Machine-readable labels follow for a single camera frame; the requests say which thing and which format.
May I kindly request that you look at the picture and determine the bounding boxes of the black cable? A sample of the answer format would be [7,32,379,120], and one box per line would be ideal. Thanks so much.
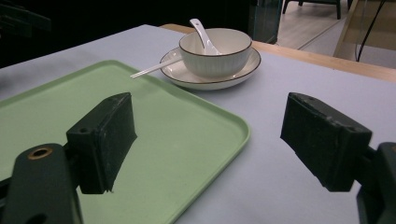
[355,0,387,63]

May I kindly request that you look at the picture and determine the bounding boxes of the glass panel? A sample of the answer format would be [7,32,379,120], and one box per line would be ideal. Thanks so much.
[248,0,284,45]

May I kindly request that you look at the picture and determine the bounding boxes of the dark chair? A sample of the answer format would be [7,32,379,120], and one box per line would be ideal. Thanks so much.
[281,0,353,21]

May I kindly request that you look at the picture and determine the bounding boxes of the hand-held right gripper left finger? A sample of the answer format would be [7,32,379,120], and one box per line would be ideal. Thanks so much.
[65,91,138,195]

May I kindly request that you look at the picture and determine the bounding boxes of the white chopsticks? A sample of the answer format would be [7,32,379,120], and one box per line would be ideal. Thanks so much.
[130,57,184,79]

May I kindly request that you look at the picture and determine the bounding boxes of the green plastic tray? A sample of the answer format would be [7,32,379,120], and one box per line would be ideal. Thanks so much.
[0,60,251,224]

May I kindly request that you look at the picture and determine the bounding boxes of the white plate with dark rim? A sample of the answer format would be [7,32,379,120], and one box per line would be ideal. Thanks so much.
[159,46,262,91]

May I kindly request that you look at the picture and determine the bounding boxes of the white ribbed bowl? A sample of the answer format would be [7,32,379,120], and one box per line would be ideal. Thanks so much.
[178,27,253,78]

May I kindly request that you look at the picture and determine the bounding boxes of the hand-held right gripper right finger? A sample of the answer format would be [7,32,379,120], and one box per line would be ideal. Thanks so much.
[280,91,374,192]

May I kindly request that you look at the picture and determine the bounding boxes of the white ceramic spoon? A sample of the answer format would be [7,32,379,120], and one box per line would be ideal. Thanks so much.
[189,18,222,56]

